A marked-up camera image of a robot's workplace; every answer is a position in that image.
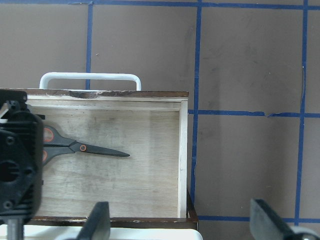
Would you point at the grey scissors orange handles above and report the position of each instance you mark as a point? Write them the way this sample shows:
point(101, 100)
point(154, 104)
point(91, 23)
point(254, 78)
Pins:
point(55, 145)

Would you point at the white plastic tray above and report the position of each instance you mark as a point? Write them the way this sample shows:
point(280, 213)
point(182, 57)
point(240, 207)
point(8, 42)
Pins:
point(37, 232)

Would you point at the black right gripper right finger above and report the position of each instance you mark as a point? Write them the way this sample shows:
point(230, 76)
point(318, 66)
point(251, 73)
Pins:
point(266, 224)

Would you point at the wooden drawer white handle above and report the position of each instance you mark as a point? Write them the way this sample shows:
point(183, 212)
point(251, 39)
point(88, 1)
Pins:
point(105, 139)

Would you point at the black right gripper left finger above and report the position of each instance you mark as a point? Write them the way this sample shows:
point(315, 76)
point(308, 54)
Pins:
point(98, 225)

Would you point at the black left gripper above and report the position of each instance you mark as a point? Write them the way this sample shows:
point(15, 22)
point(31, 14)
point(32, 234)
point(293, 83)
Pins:
point(21, 158)

